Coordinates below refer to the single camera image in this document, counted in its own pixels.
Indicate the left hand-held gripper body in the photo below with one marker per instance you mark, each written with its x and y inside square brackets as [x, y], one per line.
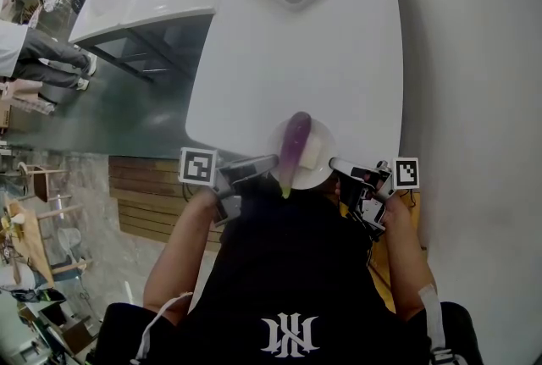
[198, 166]

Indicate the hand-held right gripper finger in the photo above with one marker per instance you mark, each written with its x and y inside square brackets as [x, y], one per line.
[343, 166]

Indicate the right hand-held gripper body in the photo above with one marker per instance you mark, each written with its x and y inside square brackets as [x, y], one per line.
[405, 173]

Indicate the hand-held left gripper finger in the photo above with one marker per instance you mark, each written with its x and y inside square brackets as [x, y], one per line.
[264, 163]

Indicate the white round plate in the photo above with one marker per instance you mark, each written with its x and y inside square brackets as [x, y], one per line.
[324, 143]

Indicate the purple eggplant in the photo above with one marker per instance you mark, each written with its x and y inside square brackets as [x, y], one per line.
[294, 143]

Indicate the person's right forearm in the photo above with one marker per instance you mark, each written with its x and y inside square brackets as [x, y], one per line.
[406, 261]

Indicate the person's left forearm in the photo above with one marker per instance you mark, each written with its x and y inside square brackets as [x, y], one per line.
[182, 244]

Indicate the white round table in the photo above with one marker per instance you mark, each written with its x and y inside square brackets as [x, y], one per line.
[296, 58]

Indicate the white rectangular block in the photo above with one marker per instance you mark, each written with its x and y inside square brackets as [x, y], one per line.
[312, 151]

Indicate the black shirt with white emblem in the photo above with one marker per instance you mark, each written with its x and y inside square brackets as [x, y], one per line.
[288, 270]

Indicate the dark metal sink stand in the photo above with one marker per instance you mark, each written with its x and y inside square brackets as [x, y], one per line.
[139, 54]

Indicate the wooden stool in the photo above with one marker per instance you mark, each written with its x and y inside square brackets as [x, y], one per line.
[40, 183]

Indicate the wooden work table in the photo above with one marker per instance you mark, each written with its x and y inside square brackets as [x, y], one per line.
[29, 240]

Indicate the white sink countertop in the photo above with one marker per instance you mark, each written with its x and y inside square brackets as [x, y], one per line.
[103, 5]

